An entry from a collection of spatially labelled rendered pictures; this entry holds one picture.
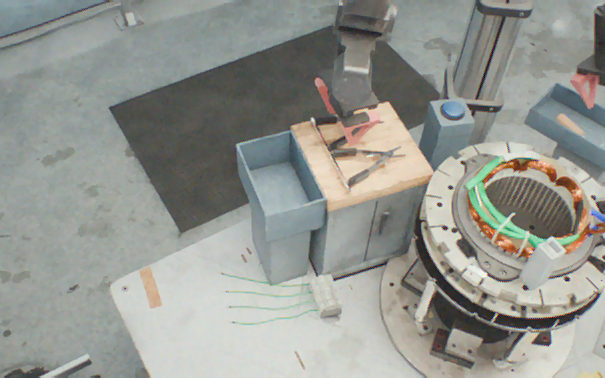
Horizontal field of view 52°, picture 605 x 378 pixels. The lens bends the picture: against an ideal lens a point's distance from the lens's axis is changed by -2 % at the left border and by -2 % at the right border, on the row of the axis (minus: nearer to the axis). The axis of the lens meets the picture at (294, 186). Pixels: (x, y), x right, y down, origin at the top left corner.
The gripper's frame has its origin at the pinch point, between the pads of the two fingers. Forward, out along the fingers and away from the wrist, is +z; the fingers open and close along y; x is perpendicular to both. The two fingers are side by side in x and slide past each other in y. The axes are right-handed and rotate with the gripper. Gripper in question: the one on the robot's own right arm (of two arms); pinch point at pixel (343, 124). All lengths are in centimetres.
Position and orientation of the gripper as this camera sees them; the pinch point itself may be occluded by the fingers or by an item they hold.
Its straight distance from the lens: 112.0
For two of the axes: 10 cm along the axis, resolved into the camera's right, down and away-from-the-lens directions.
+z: -0.4, 6.2, 7.8
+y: 3.8, 7.4, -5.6
